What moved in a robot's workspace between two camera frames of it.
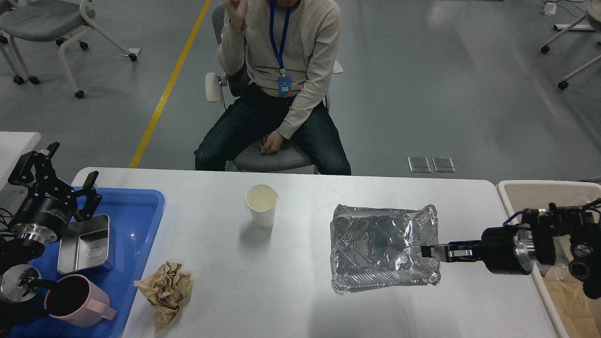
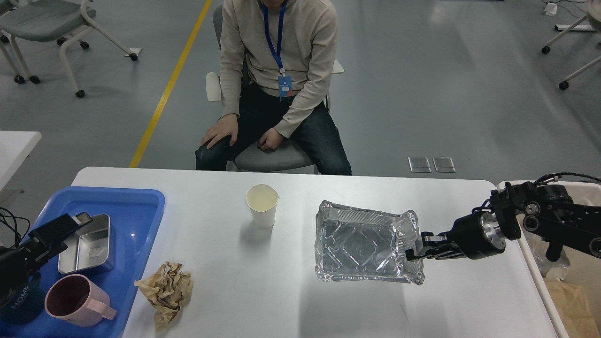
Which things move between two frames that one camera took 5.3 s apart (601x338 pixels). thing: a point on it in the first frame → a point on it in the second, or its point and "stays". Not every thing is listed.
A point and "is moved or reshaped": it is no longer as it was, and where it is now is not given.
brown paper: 166,289 stays
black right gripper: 508,250 → 475,236
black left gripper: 46,212 → 17,265
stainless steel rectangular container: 85,244 stays
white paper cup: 261,199 stays
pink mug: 74,302 stays
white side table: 13,145 stays
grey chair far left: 30,21 stays
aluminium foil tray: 373,248 is moved or reshaped
